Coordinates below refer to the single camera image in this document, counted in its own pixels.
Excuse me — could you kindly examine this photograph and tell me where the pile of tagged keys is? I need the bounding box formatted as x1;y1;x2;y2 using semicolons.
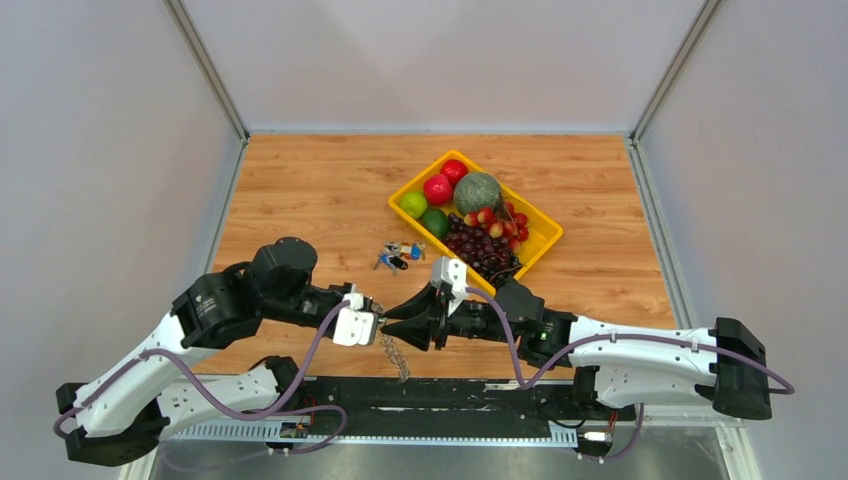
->
373;242;426;275

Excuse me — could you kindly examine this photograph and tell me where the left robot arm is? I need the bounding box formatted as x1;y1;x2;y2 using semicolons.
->
55;237;378;467

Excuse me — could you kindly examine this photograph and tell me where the red apple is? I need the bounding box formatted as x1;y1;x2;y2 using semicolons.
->
422;174;454;206
440;159;469;188

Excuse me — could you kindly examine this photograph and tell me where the dark green lime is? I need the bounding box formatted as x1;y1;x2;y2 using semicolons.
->
419;208;451;241

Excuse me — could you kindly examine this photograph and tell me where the keyring chain with green tag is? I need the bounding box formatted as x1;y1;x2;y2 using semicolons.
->
372;303;413;384

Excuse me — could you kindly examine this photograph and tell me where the light green apple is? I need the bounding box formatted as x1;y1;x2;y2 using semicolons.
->
398;191;429;220

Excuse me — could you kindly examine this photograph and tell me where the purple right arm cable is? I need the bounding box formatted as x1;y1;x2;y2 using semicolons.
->
464;287;796;396

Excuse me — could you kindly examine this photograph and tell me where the red apple near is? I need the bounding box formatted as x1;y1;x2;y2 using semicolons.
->
422;174;454;206

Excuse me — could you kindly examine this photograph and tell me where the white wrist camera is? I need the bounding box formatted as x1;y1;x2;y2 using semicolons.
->
430;256;469;317
332;292;380;347

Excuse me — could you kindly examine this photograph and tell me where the green netted melon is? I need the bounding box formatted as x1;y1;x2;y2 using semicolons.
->
453;172;503;215

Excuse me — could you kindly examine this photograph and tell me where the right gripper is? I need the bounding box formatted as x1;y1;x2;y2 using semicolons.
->
381;283;519;353

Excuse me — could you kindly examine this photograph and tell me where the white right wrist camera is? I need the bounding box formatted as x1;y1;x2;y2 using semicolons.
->
430;256;469;317

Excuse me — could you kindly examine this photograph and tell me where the red apple far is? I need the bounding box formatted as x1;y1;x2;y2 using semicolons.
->
440;159;469;188

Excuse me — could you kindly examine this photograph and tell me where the purple grape bunch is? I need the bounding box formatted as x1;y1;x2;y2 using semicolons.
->
443;212;524;288

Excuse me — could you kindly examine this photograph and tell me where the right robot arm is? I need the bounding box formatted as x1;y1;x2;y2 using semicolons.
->
381;280;772;420

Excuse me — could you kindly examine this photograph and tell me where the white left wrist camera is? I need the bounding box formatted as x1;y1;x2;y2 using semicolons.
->
332;292;380;347

